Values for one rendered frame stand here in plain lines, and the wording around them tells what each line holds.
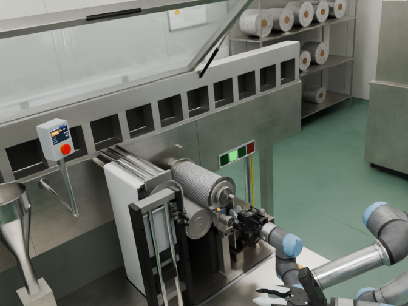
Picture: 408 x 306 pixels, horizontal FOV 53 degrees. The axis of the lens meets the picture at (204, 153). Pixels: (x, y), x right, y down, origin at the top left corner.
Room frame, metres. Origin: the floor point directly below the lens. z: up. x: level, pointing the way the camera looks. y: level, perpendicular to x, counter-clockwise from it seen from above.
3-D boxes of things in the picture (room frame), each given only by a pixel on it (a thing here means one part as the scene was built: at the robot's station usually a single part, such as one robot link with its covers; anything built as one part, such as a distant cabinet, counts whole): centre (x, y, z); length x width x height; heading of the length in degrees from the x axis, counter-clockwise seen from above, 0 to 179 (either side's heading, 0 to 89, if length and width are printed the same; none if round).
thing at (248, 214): (1.32, -0.17, 1.14); 0.12 x 0.08 x 0.09; 37
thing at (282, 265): (1.18, -0.26, 1.03); 0.11 x 0.08 x 0.11; 5
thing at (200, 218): (1.40, 0.12, 1.17); 0.26 x 0.12 x 0.12; 37
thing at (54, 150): (1.07, 0.40, 1.66); 0.07 x 0.07 x 0.10; 55
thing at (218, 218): (1.32, -0.05, 1.05); 0.06 x 0.05 x 0.31; 37
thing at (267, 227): (1.25, -0.21, 1.13); 0.08 x 0.05 x 0.08; 127
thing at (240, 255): (1.51, -0.02, 0.92); 0.28 x 0.04 x 0.04; 37
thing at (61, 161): (1.07, 0.41, 1.51); 0.02 x 0.02 x 0.20
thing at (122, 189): (1.30, 0.31, 1.17); 0.34 x 0.05 x 0.54; 37
